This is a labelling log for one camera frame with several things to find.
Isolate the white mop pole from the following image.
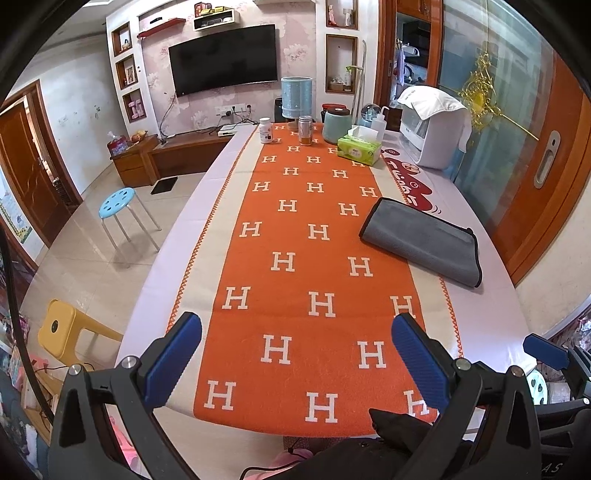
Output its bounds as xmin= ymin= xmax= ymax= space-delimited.
xmin=348 ymin=40 xmax=369 ymax=126

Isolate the gold hanging ornament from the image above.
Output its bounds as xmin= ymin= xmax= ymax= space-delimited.
xmin=456 ymin=0 xmax=542 ymax=142

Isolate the white countertop appliance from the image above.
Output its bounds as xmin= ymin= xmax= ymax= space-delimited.
xmin=398 ymin=86 xmax=473 ymax=169

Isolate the dark cloth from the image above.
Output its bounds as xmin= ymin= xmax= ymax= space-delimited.
xmin=295 ymin=408 xmax=467 ymax=480

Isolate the green tissue box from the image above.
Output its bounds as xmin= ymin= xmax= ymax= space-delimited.
xmin=337 ymin=127 xmax=383 ymax=167

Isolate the wall poster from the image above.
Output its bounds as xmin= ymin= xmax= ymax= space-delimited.
xmin=0 ymin=178 xmax=34 ymax=244

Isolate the orange letter-print blanket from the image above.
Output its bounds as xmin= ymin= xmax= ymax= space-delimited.
xmin=166 ymin=122 xmax=463 ymax=438

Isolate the blue round stool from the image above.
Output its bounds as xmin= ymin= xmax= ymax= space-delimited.
xmin=98 ymin=188 xmax=162 ymax=253

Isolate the glass sliding door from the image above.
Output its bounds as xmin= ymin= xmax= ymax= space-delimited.
xmin=436 ymin=0 xmax=591 ymax=288

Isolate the wooden television cabinet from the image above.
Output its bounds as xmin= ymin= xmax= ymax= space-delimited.
xmin=109 ymin=124 xmax=247 ymax=188

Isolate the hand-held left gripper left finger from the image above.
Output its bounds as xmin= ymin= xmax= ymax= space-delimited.
xmin=48 ymin=311 xmax=204 ymax=480

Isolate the silver door handle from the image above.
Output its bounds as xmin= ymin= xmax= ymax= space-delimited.
xmin=534 ymin=130 xmax=561 ymax=189

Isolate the grey towel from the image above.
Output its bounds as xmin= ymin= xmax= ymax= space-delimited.
xmin=359 ymin=197 xmax=484 ymax=289

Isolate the black wall television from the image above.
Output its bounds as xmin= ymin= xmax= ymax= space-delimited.
xmin=168 ymin=24 xmax=278 ymax=97

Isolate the pale green plastic stool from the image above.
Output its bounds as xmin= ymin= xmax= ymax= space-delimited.
xmin=526 ymin=369 xmax=549 ymax=405

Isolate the yellow plastic stool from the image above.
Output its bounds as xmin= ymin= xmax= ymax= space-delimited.
xmin=37 ymin=298 xmax=125 ymax=371

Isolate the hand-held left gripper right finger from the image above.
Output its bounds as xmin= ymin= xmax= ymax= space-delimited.
xmin=392 ymin=312 xmax=542 ymax=480

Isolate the white printed tablecloth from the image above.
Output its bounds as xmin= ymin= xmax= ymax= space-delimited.
xmin=115 ymin=121 xmax=537 ymax=439

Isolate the white squeeze bottle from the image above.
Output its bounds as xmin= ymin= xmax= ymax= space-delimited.
xmin=368 ymin=106 xmax=387 ymax=142

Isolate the light blue cylinder lamp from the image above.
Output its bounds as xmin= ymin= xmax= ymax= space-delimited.
xmin=281 ymin=76 xmax=314 ymax=132

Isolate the red wall shelf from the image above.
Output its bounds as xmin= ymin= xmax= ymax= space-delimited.
xmin=137 ymin=17 xmax=186 ymax=39

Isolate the white cloth cover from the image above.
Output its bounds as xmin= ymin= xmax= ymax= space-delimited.
xmin=396 ymin=86 xmax=470 ymax=136

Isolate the white wall shelf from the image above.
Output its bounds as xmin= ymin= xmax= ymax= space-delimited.
xmin=192 ymin=9 xmax=241 ymax=32

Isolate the pale green jar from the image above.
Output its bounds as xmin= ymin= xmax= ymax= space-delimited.
xmin=322 ymin=107 xmax=353 ymax=145

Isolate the brown wooden door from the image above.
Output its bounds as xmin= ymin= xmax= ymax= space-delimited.
xmin=0 ymin=79 xmax=85 ymax=248

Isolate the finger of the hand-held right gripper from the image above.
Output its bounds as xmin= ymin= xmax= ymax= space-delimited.
xmin=523 ymin=334 xmax=573 ymax=371

